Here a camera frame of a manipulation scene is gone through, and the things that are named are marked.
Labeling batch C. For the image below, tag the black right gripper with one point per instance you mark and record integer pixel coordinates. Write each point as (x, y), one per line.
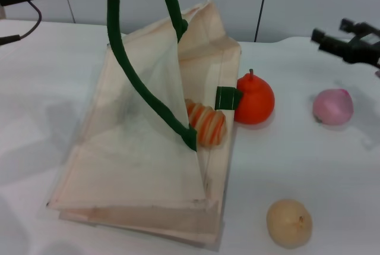
(366, 50)

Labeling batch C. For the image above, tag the beige toy potato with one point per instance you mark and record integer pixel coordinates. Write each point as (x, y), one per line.
(289, 223)

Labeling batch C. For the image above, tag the striped orange bread loaf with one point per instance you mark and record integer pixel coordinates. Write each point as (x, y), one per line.
(207, 127)

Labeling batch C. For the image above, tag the pink toy peach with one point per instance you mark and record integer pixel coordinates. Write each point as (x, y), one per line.
(332, 108)

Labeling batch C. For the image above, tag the orange toy pear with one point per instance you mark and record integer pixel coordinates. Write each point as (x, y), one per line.
(255, 103)

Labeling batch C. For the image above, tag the thin dark vertical rod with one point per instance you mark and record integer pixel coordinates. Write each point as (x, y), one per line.
(261, 8)
(72, 12)

